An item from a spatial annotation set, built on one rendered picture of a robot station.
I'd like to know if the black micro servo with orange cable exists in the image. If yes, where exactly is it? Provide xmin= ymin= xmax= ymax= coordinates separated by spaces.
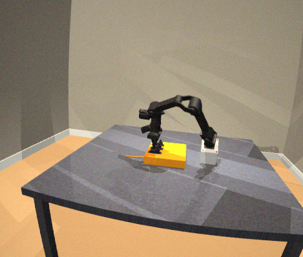
xmin=125 ymin=147 xmax=162 ymax=158

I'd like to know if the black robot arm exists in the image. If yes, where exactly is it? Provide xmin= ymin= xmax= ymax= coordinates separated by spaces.
xmin=139 ymin=95 xmax=217 ymax=150

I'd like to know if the yellow-orange flat deck plate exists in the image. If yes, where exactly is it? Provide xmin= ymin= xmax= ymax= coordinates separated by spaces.
xmin=143 ymin=139 xmax=185 ymax=169

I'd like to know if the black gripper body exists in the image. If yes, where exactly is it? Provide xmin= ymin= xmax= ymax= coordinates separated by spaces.
xmin=147 ymin=121 xmax=162 ymax=139

